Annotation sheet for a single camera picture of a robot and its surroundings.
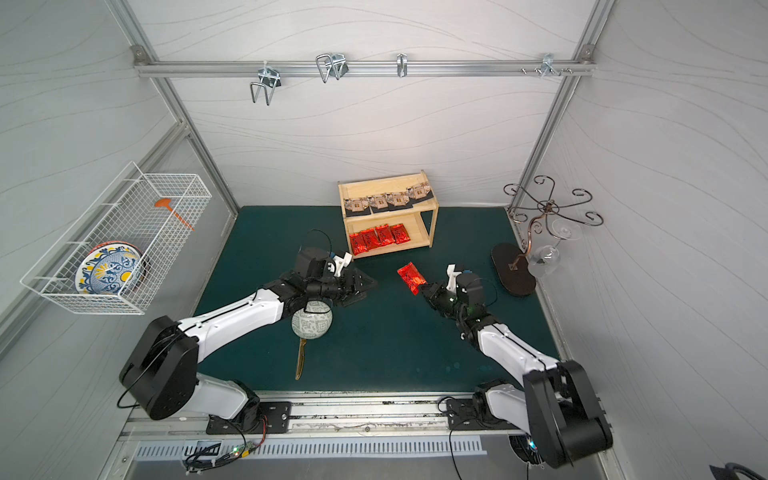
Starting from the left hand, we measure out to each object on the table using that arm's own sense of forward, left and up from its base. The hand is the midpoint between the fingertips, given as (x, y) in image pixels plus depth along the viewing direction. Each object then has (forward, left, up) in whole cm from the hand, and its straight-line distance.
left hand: (373, 290), depth 78 cm
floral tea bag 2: (+31, -1, +4) cm, 31 cm away
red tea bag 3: (+31, -1, -13) cm, 33 cm away
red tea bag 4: (+31, -7, -13) cm, 34 cm away
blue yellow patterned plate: (-6, +54, +18) cm, 57 cm away
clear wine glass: (+8, -46, +5) cm, 47 cm away
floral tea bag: (+28, +6, +4) cm, 29 cm away
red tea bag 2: (+29, +2, -14) cm, 32 cm away
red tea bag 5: (+8, -11, -6) cm, 14 cm away
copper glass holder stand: (+18, -47, -15) cm, 53 cm away
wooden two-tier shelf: (+24, -1, +4) cm, 25 cm away
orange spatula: (+17, +56, +15) cm, 61 cm away
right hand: (+5, -12, -5) cm, 14 cm away
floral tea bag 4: (+34, -13, +5) cm, 37 cm away
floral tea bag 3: (+31, -6, +4) cm, 32 cm away
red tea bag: (+26, +7, -12) cm, 29 cm away
